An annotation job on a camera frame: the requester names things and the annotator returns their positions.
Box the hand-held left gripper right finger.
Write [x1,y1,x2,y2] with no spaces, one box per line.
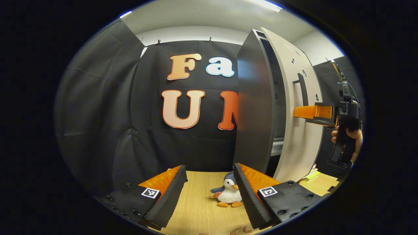
[233,163,327,230]

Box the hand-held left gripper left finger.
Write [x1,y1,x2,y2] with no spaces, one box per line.
[93,165,188,230]

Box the black cabinet door handle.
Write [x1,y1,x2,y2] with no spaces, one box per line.
[293,73,309,106]

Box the white cabinet door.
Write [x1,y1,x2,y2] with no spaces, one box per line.
[261,27,324,183]

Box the white cabinet shelf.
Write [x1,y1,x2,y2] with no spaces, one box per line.
[270,137,284,156]

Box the penguin plush toy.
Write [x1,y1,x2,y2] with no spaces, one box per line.
[210,171,244,208]

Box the yellow book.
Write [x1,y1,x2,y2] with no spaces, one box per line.
[301,170,321,183]

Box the black backdrop cloth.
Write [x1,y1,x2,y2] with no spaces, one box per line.
[54,20,364,196]

